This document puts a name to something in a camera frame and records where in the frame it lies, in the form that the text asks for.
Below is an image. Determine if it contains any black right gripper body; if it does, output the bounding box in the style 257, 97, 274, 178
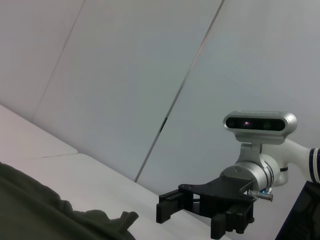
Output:
177, 174, 256, 213

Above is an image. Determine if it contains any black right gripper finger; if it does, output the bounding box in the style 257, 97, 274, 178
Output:
156, 188, 193, 224
209, 203, 255, 238

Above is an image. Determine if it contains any dark green shirt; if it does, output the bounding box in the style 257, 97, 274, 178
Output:
0, 161, 140, 240

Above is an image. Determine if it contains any dark blue panel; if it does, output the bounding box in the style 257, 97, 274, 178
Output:
274, 181, 320, 240

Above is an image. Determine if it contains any right gripper cable with connectors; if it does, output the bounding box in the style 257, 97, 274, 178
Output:
246, 187, 274, 202

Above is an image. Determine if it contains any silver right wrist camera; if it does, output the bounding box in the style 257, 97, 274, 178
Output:
223, 109, 298, 151

